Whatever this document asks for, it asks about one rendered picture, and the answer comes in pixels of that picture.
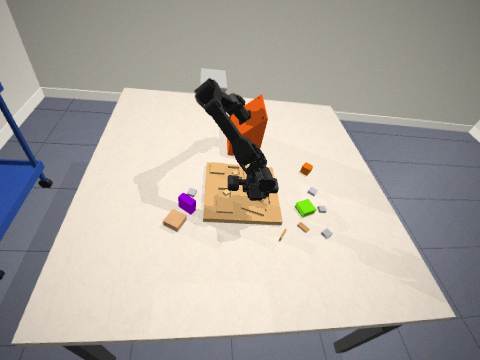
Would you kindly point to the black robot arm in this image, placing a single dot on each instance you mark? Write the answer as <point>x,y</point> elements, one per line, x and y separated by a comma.
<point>218,104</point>

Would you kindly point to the lime green cube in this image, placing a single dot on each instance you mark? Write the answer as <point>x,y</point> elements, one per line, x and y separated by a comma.
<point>305,208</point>

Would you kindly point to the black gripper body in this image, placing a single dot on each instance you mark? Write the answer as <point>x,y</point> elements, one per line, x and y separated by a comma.
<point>233,183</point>

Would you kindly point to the purple block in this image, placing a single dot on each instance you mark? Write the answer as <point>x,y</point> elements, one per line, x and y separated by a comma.
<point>186,203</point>

